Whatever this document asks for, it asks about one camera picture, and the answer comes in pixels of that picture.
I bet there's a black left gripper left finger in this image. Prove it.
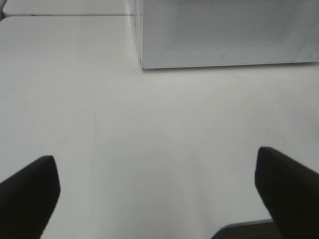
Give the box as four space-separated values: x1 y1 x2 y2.
0 155 61 239

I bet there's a white microwave door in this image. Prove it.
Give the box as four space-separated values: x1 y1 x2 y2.
135 0 319 68

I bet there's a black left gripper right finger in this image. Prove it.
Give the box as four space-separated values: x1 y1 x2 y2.
255 147 319 239

